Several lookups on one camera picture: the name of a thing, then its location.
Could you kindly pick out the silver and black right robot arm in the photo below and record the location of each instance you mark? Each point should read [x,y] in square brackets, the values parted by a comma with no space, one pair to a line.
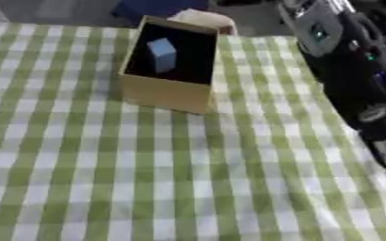
[349,78]

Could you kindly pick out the tan cardboard box black inside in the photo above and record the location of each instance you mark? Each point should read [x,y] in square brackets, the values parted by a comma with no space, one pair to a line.
[163,92]

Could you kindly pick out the light blue rectangular block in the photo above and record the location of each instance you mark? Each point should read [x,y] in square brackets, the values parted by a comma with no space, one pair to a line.
[162,56]

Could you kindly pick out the pale beige object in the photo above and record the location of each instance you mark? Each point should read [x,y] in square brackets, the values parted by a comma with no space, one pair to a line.
[204,19]

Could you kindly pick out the dark blue bag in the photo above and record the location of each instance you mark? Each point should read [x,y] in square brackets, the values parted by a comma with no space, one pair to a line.
[158,8]

